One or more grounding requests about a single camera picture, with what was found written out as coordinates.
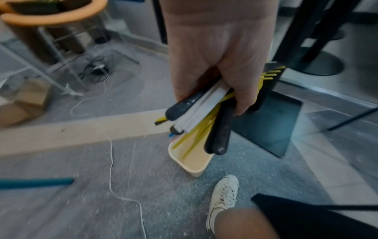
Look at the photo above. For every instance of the orange round stool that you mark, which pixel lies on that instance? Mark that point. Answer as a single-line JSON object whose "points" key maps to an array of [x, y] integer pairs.
{"points": [[56, 14]]}

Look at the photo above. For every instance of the white sneaker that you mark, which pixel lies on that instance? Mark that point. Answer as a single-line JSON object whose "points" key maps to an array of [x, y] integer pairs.
{"points": [[223, 198]]}

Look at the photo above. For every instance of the black round chair base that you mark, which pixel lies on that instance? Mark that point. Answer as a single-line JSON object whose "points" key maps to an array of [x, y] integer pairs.
{"points": [[323, 63]]}

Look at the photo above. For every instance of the black square stand base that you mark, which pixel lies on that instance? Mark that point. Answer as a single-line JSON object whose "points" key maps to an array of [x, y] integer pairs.
{"points": [[268, 126]]}

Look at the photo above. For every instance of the white plastic utensil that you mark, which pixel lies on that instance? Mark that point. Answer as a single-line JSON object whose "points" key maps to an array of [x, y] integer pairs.
{"points": [[200, 109]]}

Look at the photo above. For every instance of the person's leg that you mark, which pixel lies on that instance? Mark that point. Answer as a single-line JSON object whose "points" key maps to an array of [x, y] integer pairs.
{"points": [[243, 224]]}

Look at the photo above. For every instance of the yellow plastic fork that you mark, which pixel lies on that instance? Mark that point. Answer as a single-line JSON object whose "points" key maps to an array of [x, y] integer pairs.
{"points": [[267, 78]]}

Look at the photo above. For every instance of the person's left hand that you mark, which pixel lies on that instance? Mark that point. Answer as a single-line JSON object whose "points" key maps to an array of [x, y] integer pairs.
{"points": [[212, 42]]}

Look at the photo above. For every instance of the blue pole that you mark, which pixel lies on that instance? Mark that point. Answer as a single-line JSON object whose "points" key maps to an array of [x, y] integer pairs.
{"points": [[35, 182]]}

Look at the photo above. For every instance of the cream plastic cutlery tray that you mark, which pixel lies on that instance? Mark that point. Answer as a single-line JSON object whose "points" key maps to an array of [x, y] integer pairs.
{"points": [[192, 161]]}

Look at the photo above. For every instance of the black spatula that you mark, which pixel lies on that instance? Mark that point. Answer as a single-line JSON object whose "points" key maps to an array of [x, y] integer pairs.
{"points": [[270, 91]]}

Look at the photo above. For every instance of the cardboard box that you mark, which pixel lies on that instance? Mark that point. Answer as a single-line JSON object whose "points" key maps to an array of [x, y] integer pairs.
{"points": [[23, 102]]}

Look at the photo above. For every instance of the black shorts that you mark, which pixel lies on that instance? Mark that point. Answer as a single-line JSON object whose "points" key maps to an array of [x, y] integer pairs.
{"points": [[316, 219]]}

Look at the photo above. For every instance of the black metal stand post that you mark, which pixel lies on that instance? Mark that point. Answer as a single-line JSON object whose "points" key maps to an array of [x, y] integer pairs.
{"points": [[298, 28]]}

